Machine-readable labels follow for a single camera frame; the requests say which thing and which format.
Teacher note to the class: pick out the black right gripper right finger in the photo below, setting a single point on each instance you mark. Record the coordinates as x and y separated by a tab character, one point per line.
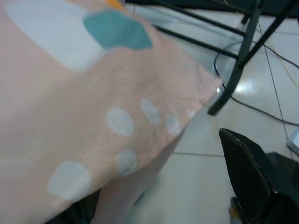
250	177

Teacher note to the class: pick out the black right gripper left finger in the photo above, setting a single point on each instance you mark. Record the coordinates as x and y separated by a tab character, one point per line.
77	210

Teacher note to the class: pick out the pink patterned pillow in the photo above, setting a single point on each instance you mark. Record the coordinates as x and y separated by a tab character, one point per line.
77	98

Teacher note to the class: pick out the black metal chair frame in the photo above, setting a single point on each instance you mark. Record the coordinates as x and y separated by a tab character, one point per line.
243	46

